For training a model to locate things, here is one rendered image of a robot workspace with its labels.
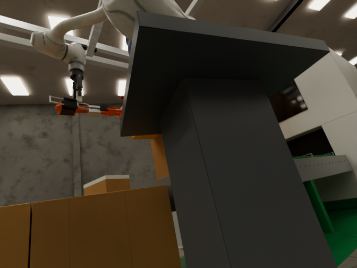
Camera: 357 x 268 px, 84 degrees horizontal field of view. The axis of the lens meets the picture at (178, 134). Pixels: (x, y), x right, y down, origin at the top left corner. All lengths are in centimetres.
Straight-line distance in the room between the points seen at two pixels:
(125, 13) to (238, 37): 28
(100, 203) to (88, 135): 1036
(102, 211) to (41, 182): 1002
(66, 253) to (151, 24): 84
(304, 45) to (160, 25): 37
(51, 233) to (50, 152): 1034
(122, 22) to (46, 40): 84
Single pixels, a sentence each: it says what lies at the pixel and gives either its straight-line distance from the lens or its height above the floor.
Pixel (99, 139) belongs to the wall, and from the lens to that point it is 1121.
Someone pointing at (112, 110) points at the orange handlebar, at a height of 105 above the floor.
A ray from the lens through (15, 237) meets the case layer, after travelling 96.
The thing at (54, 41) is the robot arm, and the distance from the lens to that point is 137.
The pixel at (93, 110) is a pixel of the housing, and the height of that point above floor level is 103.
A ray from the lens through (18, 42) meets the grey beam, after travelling 400.
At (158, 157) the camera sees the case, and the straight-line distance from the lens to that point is 151.
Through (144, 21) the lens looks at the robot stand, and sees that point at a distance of 40.
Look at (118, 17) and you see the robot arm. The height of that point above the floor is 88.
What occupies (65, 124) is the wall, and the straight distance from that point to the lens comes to 1168.
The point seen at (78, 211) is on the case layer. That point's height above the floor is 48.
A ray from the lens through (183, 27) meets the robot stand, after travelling 42.
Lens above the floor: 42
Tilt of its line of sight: 20 degrees up
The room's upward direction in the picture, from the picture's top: 12 degrees counter-clockwise
